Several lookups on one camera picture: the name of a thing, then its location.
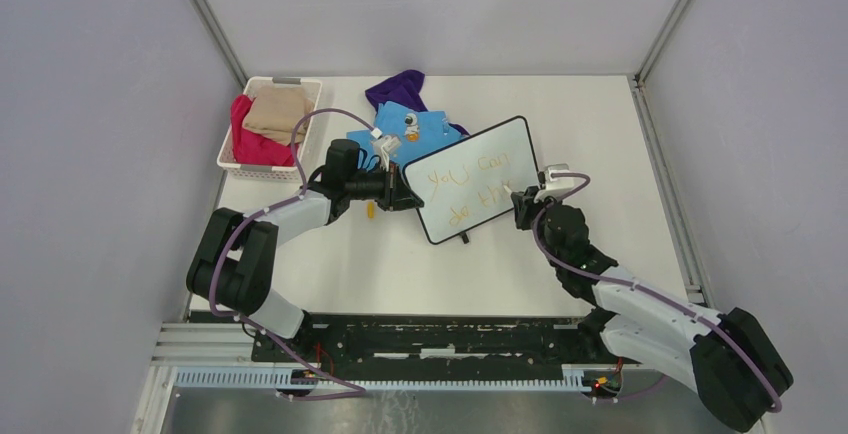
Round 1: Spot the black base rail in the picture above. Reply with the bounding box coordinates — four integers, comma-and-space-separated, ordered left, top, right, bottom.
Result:
288, 313, 633, 385

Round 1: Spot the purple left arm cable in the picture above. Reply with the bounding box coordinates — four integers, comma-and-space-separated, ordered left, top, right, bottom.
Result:
208, 107, 379, 402

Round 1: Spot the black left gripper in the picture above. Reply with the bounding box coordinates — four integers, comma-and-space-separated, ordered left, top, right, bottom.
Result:
345, 161, 423, 212

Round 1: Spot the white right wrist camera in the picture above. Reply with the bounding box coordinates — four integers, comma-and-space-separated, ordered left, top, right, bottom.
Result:
534, 164, 577, 203

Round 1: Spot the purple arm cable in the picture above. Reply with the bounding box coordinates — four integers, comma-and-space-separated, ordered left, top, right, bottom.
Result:
531, 172, 784, 414
208, 107, 379, 402

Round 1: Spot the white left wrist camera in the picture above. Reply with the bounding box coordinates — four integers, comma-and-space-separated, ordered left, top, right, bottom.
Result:
370, 128, 402, 169

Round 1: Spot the red cloth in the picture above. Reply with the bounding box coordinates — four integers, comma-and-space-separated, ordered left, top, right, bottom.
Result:
230, 95, 294, 167

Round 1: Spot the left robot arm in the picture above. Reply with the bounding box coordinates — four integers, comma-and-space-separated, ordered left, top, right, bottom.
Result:
186, 139, 424, 362

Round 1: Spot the white cable duct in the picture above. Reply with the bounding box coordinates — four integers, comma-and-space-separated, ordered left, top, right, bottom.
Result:
174, 367, 590, 393

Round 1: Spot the purple cloth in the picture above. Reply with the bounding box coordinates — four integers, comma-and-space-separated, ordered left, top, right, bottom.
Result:
365, 69, 469, 136

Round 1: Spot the white plastic basket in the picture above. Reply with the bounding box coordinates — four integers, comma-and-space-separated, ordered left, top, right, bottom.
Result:
217, 76, 324, 182

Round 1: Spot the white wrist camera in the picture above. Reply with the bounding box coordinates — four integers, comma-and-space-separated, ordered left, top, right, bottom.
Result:
534, 164, 577, 203
370, 128, 402, 169

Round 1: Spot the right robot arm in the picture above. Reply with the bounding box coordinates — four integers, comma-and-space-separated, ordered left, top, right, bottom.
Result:
510, 186, 794, 432

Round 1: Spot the black framed whiteboard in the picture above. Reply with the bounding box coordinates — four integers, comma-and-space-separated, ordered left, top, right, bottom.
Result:
403, 116, 539, 245

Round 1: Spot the blue patterned cloth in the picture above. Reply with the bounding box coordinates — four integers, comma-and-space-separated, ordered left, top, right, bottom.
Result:
374, 101, 466, 167

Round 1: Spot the beige folded cloth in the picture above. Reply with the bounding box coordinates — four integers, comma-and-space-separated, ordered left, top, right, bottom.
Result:
242, 85, 315, 145

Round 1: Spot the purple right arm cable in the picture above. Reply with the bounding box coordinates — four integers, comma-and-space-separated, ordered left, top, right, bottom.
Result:
531, 172, 784, 414

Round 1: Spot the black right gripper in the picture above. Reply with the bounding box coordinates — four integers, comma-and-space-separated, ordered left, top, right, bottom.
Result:
512, 186, 562, 268

